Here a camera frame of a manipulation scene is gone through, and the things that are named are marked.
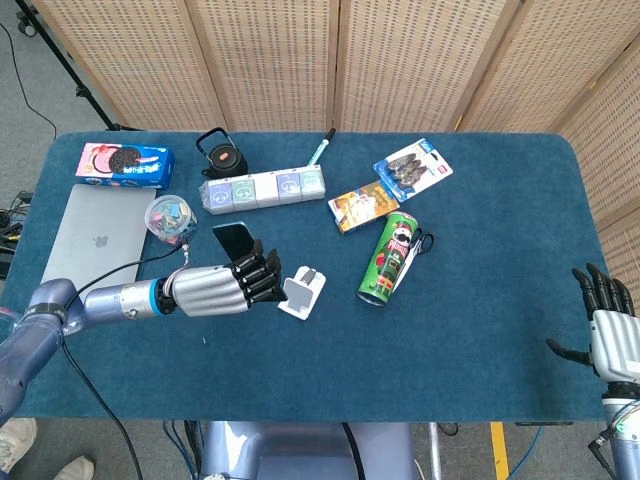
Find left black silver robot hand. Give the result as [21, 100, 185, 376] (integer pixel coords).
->
[162, 238, 289, 319]

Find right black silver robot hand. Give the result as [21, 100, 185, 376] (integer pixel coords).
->
[546, 262, 640, 386]

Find black smartphone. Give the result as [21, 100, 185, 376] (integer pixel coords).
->
[211, 221, 257, 264]

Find white phone stand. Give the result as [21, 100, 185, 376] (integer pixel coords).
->
[277, 265, 327, 321]

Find clear jar of colourful clips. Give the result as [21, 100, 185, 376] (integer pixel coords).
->
[144, 195, 198, 250]

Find wrapped row of tissue packs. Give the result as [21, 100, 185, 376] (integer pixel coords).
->
[198, 168, 327, 217]

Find silver laptop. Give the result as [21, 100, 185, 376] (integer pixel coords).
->
[40, 183, 158, 301]

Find blue Oreo cookie box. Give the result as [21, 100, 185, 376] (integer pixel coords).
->
[75, 142, 176, 190]

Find blue felt table cover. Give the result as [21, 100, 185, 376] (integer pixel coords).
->
[12, 131, 619, 424]

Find yellow and blue snack box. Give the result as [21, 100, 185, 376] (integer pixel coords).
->
[327, 180, 401, 235]

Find green Pringles can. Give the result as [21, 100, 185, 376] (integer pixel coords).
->
[356, 211, 419, 307]

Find green marker pen black cap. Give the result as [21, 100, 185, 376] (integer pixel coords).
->
[306, 128, 337, 168]

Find blue-grey robot torso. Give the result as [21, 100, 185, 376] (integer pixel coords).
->
[199, 421, 416, 480]

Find beige shoe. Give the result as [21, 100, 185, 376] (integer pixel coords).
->
[49, 455, 96, 480]
[0, 418, 39, 474]

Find binder clip blister pack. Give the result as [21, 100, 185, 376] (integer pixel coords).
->
[372, 138, 455, 203]

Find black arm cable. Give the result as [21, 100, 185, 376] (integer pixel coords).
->
[59, 242, 195, 480]

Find black teapot with handle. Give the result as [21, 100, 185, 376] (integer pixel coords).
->
[195, 127, 250, 180]

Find black handled scissors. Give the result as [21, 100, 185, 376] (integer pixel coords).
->
[394, 228, 435, 294]

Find black floor cable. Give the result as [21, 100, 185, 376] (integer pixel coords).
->
[0, 22, 59, 151]

